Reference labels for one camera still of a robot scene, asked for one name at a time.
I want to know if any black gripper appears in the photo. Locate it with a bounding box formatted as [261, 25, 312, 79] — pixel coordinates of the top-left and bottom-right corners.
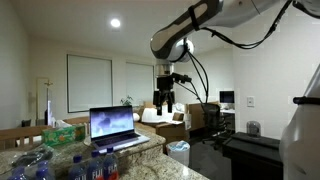
[152, 75, 176, 116]

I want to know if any low cardboard box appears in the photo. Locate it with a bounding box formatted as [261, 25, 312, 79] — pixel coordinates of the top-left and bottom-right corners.
[155, 121, 188, 145]

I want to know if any tall cardboard box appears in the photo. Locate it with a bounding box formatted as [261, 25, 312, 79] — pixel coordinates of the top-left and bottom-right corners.
[184, 101, 221, 132]

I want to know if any green houseplant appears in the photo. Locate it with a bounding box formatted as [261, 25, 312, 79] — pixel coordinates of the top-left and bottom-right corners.
[119, 94, 135, 107]

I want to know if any white trash bin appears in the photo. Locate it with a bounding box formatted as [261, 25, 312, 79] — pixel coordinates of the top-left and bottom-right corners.
[165, 140, 191, 167]

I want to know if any black office chair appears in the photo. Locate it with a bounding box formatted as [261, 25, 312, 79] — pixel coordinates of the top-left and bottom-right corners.
[199, 102, 232, 148]

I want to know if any desktop computer monitor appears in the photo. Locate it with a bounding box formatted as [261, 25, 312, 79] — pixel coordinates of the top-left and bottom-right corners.
[219, 90, 236, 105]

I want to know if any large white window blind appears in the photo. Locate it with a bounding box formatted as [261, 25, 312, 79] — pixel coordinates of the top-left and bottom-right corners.
[66, 53, 114, 114]

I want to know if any wooden chair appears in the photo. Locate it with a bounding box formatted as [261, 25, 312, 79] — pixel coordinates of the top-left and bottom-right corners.
[0, 124, 54, 151]
[63, 115, 91, 135]

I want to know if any glass jar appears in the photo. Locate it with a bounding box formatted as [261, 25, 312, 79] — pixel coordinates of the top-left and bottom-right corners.
[246, 120, 262, 139]

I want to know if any round ceiling light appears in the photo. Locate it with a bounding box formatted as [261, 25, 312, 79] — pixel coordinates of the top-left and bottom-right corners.
[109, 17, 122, 29]

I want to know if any black cabinet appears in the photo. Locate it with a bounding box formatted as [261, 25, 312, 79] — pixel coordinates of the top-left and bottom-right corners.
[221, 131, 285, 180]

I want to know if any green tissue box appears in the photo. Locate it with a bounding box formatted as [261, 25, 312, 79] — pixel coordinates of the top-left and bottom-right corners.
[41, 123, 87, 148]

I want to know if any shrink-wrapped water bottle pack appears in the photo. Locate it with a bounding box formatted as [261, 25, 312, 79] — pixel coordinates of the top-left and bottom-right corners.
[0, 151, 57, 180]

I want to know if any black plastic tray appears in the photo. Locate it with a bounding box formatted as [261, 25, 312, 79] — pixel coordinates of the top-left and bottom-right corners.
[11, 148, 54, 168]

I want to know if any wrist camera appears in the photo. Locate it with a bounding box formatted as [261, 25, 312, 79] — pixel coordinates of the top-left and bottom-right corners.
[171, 73, 193, 85]

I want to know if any white light switch plate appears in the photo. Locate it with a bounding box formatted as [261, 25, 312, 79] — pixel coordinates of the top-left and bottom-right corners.
[246, 95, 256, 108]

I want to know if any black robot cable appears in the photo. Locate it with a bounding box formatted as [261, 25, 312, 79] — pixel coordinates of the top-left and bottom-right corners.
[179, 0, 296, 104]

